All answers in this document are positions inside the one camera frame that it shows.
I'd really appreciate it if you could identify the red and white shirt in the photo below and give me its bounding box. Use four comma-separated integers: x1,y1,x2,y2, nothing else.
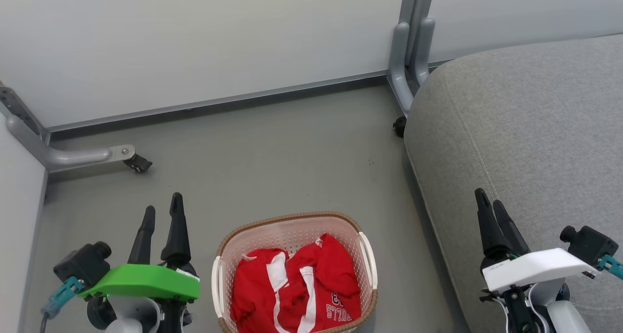
230,233,362,333

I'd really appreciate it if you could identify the grey fabric sofa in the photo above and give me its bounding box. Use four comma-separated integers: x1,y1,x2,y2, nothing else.
404,34,623,333

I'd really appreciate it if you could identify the grey forked partition post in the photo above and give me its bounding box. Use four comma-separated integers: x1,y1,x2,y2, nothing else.
387,0,436,117

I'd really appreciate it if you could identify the grey partition foot with plate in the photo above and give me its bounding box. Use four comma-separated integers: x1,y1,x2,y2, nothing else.
0,82,137,173

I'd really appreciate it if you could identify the pink perforated laundry basket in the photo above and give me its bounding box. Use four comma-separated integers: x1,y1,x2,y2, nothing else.
211,211,379,333

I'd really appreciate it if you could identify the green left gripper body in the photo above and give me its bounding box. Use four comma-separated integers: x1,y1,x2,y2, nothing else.
78,262,201,303

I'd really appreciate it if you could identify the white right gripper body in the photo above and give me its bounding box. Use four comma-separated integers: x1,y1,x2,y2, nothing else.
479,248,600,295

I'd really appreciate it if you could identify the grey partition bottom rail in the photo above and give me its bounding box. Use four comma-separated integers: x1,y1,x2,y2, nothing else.
48,70,391,133

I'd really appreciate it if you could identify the teal plug right camera cable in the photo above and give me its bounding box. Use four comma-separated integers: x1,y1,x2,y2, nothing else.
598,255,623,281

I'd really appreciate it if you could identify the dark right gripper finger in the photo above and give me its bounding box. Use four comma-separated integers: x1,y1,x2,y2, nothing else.
493,200,531,256
475,188,512,260

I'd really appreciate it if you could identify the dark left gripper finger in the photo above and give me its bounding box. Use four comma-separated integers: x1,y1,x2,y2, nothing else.
161,192,191,266
128,205,156,265

